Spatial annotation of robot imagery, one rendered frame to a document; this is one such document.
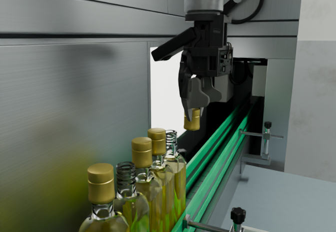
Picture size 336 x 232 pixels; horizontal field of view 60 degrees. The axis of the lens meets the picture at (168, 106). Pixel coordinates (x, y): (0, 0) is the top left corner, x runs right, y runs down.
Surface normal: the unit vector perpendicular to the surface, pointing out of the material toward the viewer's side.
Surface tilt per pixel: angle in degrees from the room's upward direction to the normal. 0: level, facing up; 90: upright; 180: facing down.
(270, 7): 90
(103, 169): 0
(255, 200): 0
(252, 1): 90
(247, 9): 90
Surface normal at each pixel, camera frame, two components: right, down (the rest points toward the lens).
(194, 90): -0.55, 0.09
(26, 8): 0.92, 0.09
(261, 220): 0.00, -0.97
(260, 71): -0.40, 0.22
